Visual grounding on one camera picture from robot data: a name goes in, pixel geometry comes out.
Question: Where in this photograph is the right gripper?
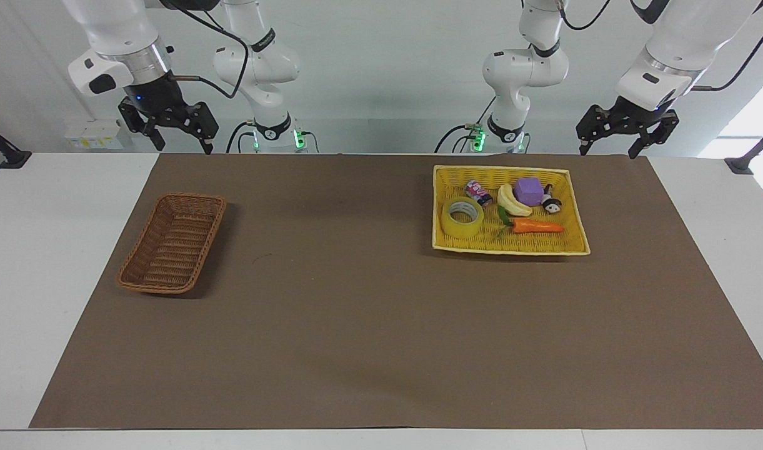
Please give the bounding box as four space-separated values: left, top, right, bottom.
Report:
117 70 220 156

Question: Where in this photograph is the yellow tape roll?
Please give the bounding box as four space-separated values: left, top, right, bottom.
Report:
441 196 485 239

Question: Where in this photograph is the panda toy figure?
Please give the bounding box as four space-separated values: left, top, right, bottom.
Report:
541 183 564 214

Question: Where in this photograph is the yellow woven basket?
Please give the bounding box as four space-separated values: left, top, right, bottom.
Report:
431 164 592 257

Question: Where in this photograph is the small printed can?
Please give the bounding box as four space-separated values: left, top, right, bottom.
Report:
464 179 494 208

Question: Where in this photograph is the purple polyhedron block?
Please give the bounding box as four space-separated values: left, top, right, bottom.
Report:
512 177 545 207

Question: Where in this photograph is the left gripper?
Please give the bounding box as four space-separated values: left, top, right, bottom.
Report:
576 94 681 161

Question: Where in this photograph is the toy carrot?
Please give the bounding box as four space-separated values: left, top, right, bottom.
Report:
496 204 566 239

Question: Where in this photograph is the black cable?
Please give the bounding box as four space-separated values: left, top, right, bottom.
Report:
557 0 614 31
226 121 258 154
166 0 252 99
691 11 763 93
434 124 483 154

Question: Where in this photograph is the toy banana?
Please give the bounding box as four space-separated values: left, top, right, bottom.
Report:
497 183 534 218

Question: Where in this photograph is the brown wicker basket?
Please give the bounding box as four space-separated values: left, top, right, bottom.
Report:
116 192 227 295

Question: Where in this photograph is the black stand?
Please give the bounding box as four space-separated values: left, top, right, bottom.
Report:
724 122 763 175
0 119 32 170

